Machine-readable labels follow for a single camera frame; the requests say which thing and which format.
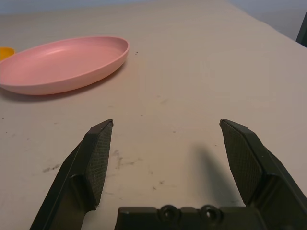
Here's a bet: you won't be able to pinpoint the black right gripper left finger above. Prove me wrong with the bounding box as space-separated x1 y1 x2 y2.
29 119 114 230

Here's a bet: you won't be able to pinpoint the beige side table black legs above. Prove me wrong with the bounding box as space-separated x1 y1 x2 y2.
295 0 307 47

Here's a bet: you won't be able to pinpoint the pink round plate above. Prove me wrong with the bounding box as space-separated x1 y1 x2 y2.
0 36 130 96

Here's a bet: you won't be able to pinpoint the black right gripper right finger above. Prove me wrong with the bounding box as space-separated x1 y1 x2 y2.
219 118 307 230

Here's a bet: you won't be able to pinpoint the yellow round plate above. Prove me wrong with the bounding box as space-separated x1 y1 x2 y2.
0 46 16 61

